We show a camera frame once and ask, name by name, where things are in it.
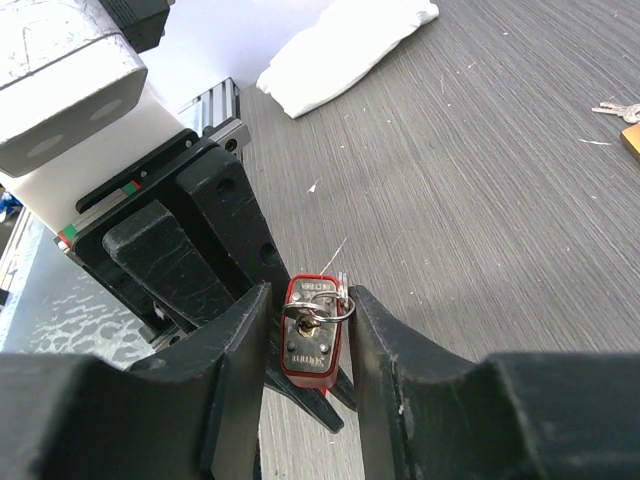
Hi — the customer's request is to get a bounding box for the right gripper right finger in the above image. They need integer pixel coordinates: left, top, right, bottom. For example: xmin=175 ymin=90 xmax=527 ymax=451
xmin=349 ymin=286 xmax=639 ymax=479

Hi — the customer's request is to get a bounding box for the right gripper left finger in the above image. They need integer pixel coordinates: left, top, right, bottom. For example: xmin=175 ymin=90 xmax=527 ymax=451
xmin=1 ymin=284 xmax=271 ymax=479

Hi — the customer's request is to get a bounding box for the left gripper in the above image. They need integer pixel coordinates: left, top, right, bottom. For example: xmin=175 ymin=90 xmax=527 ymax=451
xmin=54 ymin=119 xmax=359 ymax=435

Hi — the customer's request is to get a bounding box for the brass padlock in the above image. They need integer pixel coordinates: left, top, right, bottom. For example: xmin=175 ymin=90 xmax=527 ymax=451
xmin=591 ymin=102 xmax=639 ymax=161

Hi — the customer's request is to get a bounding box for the white cloth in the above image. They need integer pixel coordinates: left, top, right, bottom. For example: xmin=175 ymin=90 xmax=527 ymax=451
xmin=256 ymin=0 xmax=440 ymax=119

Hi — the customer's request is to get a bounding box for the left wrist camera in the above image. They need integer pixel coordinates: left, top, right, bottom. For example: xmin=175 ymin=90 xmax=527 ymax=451
xmin=1 ymin=1 xmax=182 ymax=231

